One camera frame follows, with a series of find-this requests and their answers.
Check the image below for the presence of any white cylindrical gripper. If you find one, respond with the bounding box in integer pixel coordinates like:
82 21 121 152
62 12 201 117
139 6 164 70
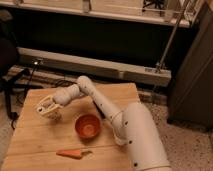
37 84 80 119

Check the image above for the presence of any white plastic bottle with label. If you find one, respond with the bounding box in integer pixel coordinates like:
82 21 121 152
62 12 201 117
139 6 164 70
36 96 60 118

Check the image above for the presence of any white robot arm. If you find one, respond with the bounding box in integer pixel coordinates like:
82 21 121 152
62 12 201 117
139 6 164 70
36 76 172 171

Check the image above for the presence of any metal pole stand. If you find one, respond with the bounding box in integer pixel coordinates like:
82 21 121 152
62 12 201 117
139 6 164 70
152 0 190 96

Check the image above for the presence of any orange-brown bowl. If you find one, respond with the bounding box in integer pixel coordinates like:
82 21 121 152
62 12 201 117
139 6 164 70
75 114 101 139

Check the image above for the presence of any orange toy carrot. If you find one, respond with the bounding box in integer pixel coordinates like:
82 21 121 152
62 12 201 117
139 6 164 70
56 149 90 159

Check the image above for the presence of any black office chair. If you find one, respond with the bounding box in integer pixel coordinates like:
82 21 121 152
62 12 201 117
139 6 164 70
0 9 36 129

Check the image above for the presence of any dark cabinet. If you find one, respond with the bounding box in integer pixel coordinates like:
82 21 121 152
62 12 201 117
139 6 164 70
167 0 213 129

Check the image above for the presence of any black cable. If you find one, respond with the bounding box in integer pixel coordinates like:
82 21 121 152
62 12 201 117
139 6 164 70
23 63 74 101

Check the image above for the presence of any white baseboard rail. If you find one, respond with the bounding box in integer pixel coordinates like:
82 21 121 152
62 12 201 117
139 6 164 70
18 47 171 87

